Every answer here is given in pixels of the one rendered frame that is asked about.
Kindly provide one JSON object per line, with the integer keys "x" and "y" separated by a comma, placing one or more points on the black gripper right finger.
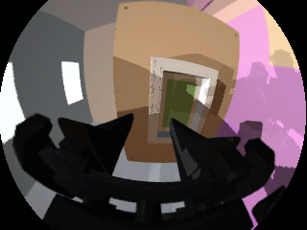
{"x": 193, "y": 149}

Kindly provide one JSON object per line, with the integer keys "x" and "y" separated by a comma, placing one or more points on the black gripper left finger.
{"x": 106, "y": 140}

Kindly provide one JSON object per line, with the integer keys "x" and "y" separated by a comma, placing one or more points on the brown flat board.
{"x": 159, "y": 29}

